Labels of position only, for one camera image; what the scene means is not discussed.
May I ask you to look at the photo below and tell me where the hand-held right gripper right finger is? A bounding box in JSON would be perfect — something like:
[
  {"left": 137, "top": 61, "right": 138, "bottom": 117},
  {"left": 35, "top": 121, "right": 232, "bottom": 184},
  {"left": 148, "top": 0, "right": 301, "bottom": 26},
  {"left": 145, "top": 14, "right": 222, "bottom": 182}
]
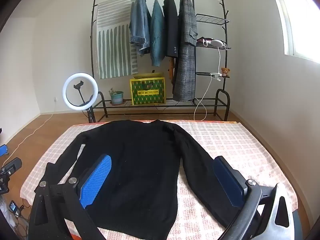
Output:
[{"left": 212, "top": 156, "right": 294, "bottom": 240}]

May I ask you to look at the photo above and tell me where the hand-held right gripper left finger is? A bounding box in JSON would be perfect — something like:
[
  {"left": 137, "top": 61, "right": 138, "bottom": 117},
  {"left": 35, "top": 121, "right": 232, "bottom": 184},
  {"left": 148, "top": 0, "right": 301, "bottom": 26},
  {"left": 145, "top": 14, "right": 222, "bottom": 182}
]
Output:
[{"left": 28, "top": 154, "right": 112, "bottom": 240}]

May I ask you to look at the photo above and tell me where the black sweater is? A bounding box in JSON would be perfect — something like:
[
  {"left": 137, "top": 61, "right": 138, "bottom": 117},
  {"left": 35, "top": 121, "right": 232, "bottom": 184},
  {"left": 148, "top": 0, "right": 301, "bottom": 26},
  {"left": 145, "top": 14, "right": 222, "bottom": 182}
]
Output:
[{"left": 46, "top": 119, "right": 247, "bottom": 240}]

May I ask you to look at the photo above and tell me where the black metal clothes rack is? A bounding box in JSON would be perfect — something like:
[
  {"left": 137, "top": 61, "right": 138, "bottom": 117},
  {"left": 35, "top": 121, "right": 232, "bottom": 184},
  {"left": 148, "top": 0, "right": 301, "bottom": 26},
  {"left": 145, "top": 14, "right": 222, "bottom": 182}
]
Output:
[{"left": 90, "top": 0, "right": 230, "bottom": 123}]

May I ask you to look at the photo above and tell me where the pink checked bed cover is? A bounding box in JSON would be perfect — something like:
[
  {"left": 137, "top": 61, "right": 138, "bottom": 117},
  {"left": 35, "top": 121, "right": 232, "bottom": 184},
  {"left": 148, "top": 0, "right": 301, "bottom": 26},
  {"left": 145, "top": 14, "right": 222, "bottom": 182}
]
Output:
[{"left": 20, "top": 121, "right": 299, "bottom": 240}]

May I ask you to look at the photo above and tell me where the potted plant in teal pot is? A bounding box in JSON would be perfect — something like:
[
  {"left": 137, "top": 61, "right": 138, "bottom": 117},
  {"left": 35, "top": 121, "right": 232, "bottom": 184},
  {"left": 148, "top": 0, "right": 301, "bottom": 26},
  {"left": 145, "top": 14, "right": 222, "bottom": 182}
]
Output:
[{"left": 109, "top": 88, "right": 124, "bottom": 105}]

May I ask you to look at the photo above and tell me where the yellow green patterned box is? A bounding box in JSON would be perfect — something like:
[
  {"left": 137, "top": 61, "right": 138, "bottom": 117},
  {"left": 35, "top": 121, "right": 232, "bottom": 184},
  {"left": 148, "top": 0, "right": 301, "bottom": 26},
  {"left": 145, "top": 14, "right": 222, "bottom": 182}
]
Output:
[{"left": 129, "top": 76, "right": 166, "bottom": 105}]

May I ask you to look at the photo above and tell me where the grey plaid coat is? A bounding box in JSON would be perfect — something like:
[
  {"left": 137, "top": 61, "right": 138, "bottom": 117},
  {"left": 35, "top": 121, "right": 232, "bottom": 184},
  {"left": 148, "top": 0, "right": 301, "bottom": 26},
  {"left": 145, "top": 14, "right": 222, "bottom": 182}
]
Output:
[{"left": 172, "top": 0, "right": 198, "bottom": 102}]

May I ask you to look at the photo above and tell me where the green striped hanging cloth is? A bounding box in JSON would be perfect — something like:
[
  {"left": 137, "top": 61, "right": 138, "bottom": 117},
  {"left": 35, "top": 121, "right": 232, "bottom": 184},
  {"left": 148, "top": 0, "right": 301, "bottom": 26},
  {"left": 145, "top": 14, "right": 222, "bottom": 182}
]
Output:
[{"left": 96, "top": 0, "right": 139, "bottom": 80}]

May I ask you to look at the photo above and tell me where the white clip lamp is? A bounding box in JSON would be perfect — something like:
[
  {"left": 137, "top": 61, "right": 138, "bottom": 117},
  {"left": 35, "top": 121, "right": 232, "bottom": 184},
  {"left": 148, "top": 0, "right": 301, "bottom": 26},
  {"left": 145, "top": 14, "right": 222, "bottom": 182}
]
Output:
[{"left": 209, "top": 39, "right": 227, "bottom": 81}]

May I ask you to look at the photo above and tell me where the teal knit sweater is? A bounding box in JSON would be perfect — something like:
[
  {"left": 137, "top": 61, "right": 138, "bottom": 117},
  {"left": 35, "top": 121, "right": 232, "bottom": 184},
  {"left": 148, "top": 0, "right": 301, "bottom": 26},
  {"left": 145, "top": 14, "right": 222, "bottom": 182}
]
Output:
[{"left": 149, "top": 0, "right": 166, "bottom": 67}]

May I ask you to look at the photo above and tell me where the blue denim jacket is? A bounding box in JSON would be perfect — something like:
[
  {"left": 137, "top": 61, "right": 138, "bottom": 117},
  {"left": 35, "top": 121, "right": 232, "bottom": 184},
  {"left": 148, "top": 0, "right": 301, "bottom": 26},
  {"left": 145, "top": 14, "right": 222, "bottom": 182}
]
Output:
[{"left": 129, "top": 0, "right": 152, "bottom": 57}]

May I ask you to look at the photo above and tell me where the black blazer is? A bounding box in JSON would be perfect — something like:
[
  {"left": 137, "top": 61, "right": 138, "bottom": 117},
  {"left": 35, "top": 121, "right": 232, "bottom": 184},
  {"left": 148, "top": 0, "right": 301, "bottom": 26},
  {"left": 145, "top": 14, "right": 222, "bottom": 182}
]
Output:
[{"left": 162, "top": 0, "right": 179, "bottom": 58}]

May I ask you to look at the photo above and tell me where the window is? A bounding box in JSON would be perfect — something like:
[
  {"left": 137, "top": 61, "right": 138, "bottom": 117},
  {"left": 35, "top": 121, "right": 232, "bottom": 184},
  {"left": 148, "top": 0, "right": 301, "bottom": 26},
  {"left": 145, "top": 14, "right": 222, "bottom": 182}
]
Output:
[{"left": 267, "top": 0, "right": 320, "bottom": 63}]

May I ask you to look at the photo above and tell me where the pale floor cable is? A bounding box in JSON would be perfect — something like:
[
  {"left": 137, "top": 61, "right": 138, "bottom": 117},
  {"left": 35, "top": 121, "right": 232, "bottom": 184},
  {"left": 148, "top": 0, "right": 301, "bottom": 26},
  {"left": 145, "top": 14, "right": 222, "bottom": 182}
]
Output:
[{"left": 4, "top": 114, "right": 54, "bottom": 162}]

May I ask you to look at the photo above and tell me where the white lamp cable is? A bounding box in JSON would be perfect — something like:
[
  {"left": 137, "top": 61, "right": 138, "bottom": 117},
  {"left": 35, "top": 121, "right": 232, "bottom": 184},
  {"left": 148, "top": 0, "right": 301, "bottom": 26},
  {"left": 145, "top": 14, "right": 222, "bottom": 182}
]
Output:
[{"left": 194, "top": 76, "right": 215, "bottom": 121}]

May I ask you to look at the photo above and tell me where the white ring light on stand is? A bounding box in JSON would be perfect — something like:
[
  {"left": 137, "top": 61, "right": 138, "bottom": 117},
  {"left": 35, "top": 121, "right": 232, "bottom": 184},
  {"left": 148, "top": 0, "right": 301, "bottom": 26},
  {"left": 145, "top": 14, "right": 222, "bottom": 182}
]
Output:
[{"left": 62, "top": 72, "right": 98, "bottom": 123}]

